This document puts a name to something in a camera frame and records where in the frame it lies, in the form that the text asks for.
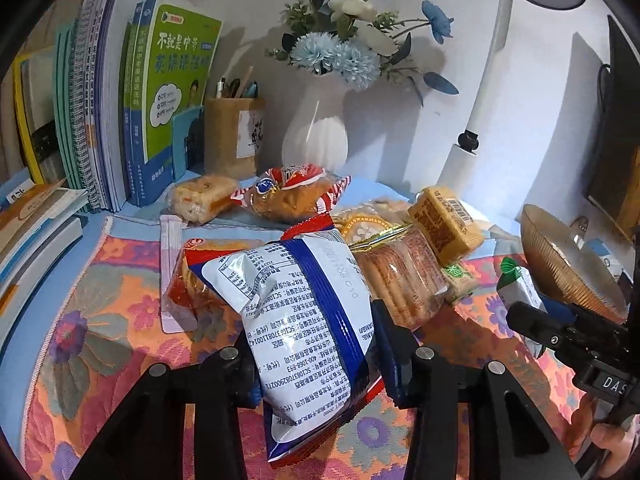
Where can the white desk lamp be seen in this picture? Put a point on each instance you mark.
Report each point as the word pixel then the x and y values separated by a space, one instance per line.
pixel 461 167

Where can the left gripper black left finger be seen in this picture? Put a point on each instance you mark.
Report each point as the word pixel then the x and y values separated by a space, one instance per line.
pixel 144 437

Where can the flat book stack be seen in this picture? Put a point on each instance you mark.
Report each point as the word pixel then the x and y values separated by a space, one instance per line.
pixel 39 222

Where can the amber ribbed glass bowl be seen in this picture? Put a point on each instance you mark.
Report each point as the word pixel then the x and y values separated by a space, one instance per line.
pixel 565 271

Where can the orange biscuit packet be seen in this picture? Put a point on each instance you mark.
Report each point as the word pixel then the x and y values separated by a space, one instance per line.
pixel 187 289

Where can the small blue card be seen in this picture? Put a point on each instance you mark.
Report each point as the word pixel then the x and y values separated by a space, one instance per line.
pixel 187 130

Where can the round cracker bag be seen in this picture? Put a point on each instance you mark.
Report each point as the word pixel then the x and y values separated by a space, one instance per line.
pixel 359 223

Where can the brown wafer biscuit packet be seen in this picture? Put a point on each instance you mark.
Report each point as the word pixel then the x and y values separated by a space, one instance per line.
pixel 445 223

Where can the floral woven table cloth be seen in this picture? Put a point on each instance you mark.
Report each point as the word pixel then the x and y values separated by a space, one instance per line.
pixel 108 333

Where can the blue white red chip bag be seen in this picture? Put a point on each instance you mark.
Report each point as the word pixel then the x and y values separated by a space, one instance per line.
pixel 306 314

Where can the upright book row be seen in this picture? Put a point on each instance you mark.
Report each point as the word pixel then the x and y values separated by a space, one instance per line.
pixel 68 100

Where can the green grammar book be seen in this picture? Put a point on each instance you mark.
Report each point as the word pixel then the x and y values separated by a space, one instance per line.
pixel 170 53

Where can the blue white artificial flowers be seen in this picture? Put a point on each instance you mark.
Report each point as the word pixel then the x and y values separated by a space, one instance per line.
pixel 353 40

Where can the white green snack packet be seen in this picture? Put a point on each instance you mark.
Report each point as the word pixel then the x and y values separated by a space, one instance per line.
pixel 516 285

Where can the white ribbed vase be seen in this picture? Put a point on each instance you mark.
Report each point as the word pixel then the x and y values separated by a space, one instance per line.
pixel 317 134

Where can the person's right hand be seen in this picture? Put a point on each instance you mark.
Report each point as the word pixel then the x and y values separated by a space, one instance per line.
pixel 620 445

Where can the red white bread bag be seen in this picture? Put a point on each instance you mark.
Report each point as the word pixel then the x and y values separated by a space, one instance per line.
pixel 292 194

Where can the long cracker sleeve packet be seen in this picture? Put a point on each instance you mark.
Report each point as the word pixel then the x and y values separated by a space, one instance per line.
pixel 401 269

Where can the dark wall frame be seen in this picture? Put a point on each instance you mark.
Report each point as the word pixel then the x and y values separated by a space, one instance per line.
pixel 614 172

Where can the green label square pastry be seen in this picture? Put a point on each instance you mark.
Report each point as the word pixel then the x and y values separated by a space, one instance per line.
pixel 461 282

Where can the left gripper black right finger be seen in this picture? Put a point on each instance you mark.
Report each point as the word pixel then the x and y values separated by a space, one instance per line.
pixel 509 438

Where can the bamboo pen holder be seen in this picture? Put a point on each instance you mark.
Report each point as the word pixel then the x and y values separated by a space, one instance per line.
pixel 233 127

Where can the orange label sponge cake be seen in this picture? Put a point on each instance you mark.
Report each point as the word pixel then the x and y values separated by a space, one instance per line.
pixel 200 200

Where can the lilac stick sachet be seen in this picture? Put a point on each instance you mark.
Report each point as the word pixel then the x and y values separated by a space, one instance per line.
pixel 173 319

